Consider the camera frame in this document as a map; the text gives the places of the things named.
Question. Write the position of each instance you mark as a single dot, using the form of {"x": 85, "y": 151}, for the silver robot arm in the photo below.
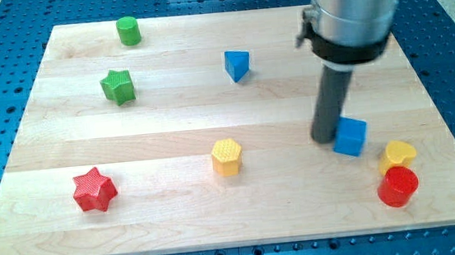
{"x": 344, "y": 33}

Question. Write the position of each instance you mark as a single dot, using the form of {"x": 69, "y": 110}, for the yellow hexagon block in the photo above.
{"x": 226, "y": 157}

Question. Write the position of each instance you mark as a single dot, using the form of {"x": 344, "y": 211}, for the blue triangle block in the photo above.
{"x": 237, "y": 64}

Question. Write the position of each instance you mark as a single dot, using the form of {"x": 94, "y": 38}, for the wooden board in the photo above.
{"x": 157, "y": 148}

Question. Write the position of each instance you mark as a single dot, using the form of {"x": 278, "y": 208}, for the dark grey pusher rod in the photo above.
{"x": 332, "y": 93}

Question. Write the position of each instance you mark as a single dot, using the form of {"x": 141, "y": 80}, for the green star block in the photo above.
{"x": 118, "y": 87}

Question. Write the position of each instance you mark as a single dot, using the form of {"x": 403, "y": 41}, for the blue cube block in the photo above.
{"x": 350, "y": 136}

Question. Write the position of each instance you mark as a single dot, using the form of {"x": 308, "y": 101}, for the green cylinder block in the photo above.
{"x": 128, "y": 31}

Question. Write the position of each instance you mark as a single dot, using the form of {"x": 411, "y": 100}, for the red star block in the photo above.
{"x": 94, "y": 191}

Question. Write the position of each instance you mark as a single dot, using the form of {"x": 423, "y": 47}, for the yellow heart block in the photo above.
{"x": 396, "y": 153}

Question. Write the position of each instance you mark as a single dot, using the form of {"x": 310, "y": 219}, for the red cylinder block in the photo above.
{"x": 398, "y": 185}

